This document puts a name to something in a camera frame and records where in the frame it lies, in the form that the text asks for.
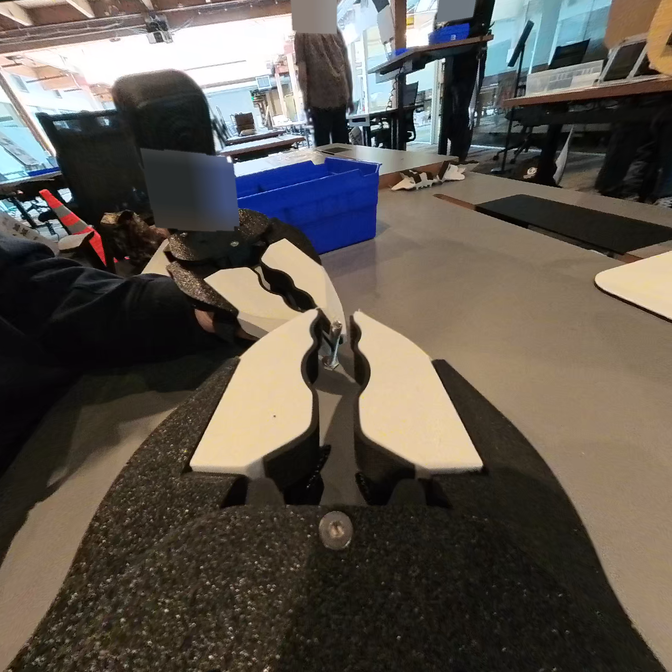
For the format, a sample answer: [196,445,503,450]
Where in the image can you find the black mesh office chair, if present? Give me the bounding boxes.
[36,109,150,229]

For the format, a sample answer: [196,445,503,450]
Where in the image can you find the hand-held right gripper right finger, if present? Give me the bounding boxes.
[350,311,484,480]

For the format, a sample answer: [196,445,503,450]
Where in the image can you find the dark patterned cloth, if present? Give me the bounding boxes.
[100,210,170,263]

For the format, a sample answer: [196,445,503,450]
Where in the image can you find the blue plastic tray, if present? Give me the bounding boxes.
[428,22,472,45]

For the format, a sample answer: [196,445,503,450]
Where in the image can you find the person's left forearm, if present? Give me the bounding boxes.
[0,239,237,379]

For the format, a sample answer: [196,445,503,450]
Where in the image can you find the wooden desk with black legs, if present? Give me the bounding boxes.
[501,76,672,176]

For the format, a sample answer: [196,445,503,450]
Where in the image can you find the white and black printed parts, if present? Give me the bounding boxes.
[391,160,480,191]

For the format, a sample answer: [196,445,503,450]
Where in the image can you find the person's left hand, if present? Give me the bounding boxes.
[194,310,259,344]

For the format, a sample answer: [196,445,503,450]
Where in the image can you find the white rounded board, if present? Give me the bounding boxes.
[594,251,672,322]

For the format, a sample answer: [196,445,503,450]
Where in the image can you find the black monitor on arm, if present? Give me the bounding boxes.
[507,20,536,100]

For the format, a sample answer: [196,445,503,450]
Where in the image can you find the silver metal bolt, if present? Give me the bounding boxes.
[320,320,344,371]

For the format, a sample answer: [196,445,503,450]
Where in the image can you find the blue plastic bin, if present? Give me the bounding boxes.
[234,159,382,256]

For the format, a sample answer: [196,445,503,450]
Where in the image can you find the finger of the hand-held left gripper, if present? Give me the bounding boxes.
[260,239,347,337]
[204,268,312,338]

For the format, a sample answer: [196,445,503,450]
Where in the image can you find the clear plastic box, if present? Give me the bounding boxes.
[526,59,604,97]

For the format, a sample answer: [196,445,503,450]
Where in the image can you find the black rectangular mat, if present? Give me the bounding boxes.
[475,194,672,256]

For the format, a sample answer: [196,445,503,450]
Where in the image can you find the orange traffic cone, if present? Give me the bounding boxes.
[38,189,120,266]

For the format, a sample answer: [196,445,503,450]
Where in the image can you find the ceiling mounted projector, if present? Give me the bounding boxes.
[143,13,175,45]

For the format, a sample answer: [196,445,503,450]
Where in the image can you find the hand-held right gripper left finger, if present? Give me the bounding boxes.
[190,309,323,481]

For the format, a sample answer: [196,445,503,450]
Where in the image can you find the black standing desk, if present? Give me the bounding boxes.
[366,34,495,158]

